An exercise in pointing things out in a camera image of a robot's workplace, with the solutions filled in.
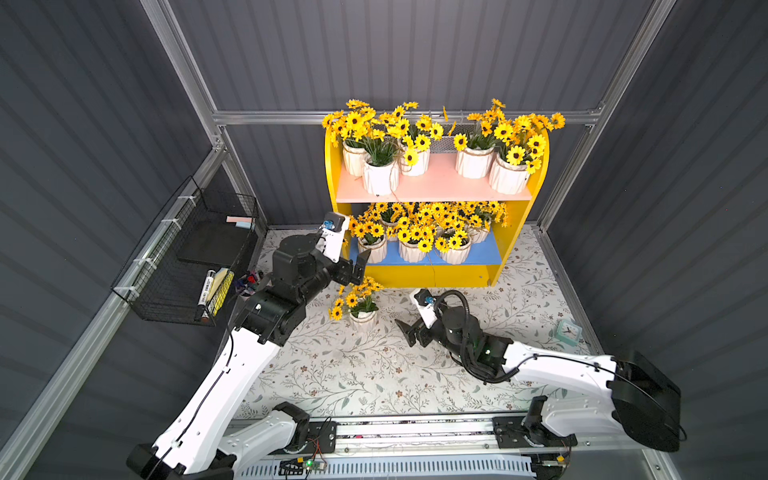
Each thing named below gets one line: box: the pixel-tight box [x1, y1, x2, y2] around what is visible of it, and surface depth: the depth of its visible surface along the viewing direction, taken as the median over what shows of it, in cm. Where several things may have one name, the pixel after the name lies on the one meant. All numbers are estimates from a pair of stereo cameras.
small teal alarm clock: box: [556, 320, 583, 346], surface depth 91 cm
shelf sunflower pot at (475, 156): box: [454, 99, 514, 179], surface depth 73 cm
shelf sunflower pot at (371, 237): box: [348, 215, 388, 264], surface depth 88 cm
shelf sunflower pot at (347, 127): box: [322, 99, 376, 177], surface depth 68 cm
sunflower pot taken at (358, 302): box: [328, 276, 385, 329], surface depth 90 cm
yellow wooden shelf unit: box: [326, 131, 550, 289], surface depth 80 cm
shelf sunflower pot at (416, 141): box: [401, 102, 445, 177], surface depth 69 cm
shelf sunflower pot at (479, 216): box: [463, 201, 508, 244], surface depth 88 cm
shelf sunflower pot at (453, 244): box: [435, 226, 472, 265], surface depth 84 cm
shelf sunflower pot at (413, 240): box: [398, 216, 434, 263], surface depth 82 cm
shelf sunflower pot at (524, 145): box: [489, 112, 565, 195], surface depth 65 cm
